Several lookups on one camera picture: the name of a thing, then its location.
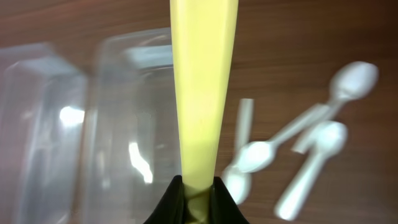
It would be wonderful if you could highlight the white spoon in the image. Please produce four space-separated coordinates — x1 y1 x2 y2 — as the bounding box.
292 61 379 154
234 104 330 173
274 121 348 221
221 98 254 205

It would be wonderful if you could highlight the clear container, right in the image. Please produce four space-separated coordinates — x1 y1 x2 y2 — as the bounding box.
81 28 181 223

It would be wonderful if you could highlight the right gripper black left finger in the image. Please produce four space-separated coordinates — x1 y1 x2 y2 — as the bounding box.
144 175 186 224

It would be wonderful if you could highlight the clear container, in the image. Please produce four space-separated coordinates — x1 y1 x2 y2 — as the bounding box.
1 43 88 223
81 28 181 223

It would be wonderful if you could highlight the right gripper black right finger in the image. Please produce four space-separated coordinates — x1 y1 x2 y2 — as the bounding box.
209 177 249 224

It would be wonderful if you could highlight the clear container, left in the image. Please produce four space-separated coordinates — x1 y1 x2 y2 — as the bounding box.
1 43 88 223

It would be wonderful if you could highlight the yellow plastic spoon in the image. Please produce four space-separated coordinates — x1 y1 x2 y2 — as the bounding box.
170 0 239 223

